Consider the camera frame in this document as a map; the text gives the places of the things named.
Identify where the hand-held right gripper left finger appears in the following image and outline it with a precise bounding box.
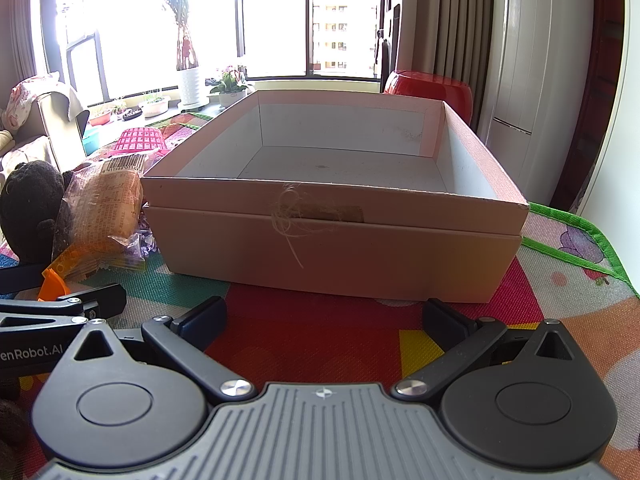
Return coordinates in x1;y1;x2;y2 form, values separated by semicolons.
74;296;257;405

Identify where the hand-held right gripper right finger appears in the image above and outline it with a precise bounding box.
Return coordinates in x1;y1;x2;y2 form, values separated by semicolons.
391;298;574;405

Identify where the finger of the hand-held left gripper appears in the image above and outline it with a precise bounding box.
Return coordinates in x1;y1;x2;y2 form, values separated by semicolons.
0;283;127;333
0;266;49;295

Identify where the orange plastic piece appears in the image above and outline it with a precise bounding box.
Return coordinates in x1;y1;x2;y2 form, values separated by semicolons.
37;268;71;302

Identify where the black plush toy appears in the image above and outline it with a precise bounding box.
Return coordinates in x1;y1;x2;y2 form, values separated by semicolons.
0;160;74;264

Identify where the purple tinsel item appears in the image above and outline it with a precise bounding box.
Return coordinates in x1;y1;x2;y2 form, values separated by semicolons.
134;214;159;257

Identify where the orange snack packet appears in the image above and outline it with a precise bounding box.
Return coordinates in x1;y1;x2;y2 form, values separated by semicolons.
51;154;149;277

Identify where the cardboard box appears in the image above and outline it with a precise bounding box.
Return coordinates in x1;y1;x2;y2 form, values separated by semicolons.
141;89;530;305

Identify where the colourful printed play mat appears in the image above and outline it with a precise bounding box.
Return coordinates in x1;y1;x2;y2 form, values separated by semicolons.
0;110;640;480

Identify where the jute twine tuft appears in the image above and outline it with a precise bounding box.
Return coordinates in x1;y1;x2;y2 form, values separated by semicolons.
270;182;337;269

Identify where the beige armchair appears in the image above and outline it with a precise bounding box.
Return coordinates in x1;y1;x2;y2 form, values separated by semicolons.
0;82;92;177

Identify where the teal plastic bin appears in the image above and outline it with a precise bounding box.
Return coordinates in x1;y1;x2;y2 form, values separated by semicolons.
80;127;104;157

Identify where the pink plastic basket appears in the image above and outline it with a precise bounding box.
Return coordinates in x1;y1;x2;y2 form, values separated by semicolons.
113;127;174;154

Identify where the floral cloth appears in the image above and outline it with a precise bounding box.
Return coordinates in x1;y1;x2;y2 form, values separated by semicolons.
0;72;62;132

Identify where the white planter with grass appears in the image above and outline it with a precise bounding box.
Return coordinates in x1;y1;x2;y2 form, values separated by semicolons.
138;87;171;119

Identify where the white pot with pink flowers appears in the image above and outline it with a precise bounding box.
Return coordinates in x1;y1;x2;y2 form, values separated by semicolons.
209;64;257;109

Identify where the white vase with plant stems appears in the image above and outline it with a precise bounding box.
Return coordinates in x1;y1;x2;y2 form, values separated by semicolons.
144;0;212;110

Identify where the red plastic stool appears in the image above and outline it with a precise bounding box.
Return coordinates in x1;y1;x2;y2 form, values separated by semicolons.
383;69;474;127

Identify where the light curtain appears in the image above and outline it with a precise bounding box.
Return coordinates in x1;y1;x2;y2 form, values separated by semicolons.
9;0;57;82

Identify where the white standing air conditioner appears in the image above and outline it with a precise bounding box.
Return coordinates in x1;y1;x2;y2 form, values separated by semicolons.
476;0;627;211

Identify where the brown curtain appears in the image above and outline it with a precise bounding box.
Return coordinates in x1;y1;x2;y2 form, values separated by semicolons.
431;0;497;128

